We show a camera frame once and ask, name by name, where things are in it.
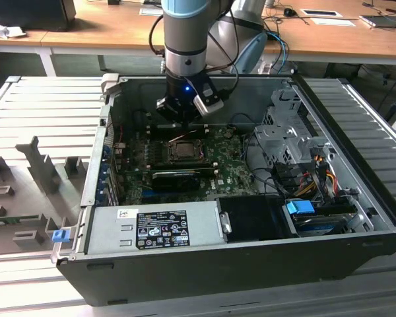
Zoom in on black box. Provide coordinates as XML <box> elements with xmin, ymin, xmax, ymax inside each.
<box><xmin>0</xmin><ymin>0</ymin><xmax>77</xmax><ymax>32</ymax></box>

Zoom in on thin metal locking lever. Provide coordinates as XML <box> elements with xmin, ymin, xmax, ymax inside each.
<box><xmin>168</xmin><ymin>129</ymin><xmax>201</xmax><ymax>145</ymax></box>

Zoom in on crumpled white paper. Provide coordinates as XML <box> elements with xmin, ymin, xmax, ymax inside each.
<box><xmin>0</xmin><ymin>18</ymin><xmax>28</xmax><ymax>40</ymax></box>

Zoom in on long wooden desk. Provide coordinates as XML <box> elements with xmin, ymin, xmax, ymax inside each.
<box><xmin>0</xmin><ymin>0</ymin><xmax>396</xmax><ymax>79</ymax></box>

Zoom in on blue disk carrier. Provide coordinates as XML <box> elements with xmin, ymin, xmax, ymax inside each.
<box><xmin>285</xmin><ymin>201</ymin><xmax>315</xmax><ymax>219</ymax></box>

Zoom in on black grey PC case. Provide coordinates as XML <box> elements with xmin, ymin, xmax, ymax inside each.
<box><xmin>51</xmin><ymin>74</ymin><xmax>396</xmax><ymax>306</ymax></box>

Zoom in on yellow orange power wires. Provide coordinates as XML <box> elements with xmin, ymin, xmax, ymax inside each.
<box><xmin>296</xmin><ymin>155</ymin><xmax>338</xmax><ymax>199</ymax></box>

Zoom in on green RAM stick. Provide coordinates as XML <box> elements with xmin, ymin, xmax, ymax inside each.
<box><xmin>0</xmin><ymin>214</ymin><xmax>41</xmax><ymax>223</ymax></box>

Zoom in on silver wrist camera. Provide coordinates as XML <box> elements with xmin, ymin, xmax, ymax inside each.
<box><xmin>193</xmin><ymin>82</ymin><xmax>231</xmax><ymax>118</ymax></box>

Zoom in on CPU socket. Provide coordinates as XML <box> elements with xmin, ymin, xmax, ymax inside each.
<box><xmin>166</xmin><ymin>138</ymin><xmax>209</xmax><ymax>163</ymax></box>

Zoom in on thin red wire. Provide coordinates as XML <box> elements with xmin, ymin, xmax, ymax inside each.
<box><xmin>114</xmin><ymin>124</ymin><xmax>127</xmax><ymax>156</ymax></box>

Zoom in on black plastic shroud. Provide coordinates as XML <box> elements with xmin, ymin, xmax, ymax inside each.
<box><xmin>216</xmin><ymin>194</ymin><xmax>291</xmax><ymax>242</ymax></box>

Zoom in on hard disk drive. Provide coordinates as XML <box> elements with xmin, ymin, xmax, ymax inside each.
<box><xmin>292</xmin><ymin>213</ymin><xmax>350</xmax><ymax>237</ymax></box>

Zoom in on white paper sheet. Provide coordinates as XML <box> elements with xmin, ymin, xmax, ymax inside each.
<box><xmin>310</xmin><ymin>17</ymin><xmax>358</xmax><ymax>28</ymax></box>

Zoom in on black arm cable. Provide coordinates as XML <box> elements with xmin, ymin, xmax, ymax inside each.
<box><xmin>148</xmin><ymin>15</ymin><xmax>168</xmax><ymax>59</ymax></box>
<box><xmin>216</xmin><ymin>9</ymin><xmax>241</xmax><ymax>99</ymax></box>

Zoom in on metal drive cage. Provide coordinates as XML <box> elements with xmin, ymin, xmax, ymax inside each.
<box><xmin>253</xmin><ymin>88</ymin><xmax>338</xmax><ymax>173</ymax></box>

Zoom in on blue cable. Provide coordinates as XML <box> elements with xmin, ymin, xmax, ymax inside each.
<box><xmin>266</xmin><ymin>30</ymin><xmax>290</xmax><ymax>75</ymax></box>

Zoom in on grey power supply unit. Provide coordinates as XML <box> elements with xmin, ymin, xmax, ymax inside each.
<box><xmin>84</xmin><ymin>200</ymin><xmax>227</xmax><ymax>256</ymax></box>

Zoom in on graphics card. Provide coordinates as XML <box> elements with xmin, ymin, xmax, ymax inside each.
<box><xmin>150</xmin><ymin>170</ymin><xmax>201</xmax><ymax>193</ymax></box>

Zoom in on blue plastic case latch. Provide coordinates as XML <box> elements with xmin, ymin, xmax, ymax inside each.
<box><xmin>51</xmin><ymin>230</ymin><xmax>70</xmax><ymax>244</ymax></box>

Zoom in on green motherboard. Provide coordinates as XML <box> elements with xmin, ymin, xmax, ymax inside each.
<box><xmin>117</xmin><ymin>127</ymin><xmax>261</xmax><ymax>205</ymax></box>

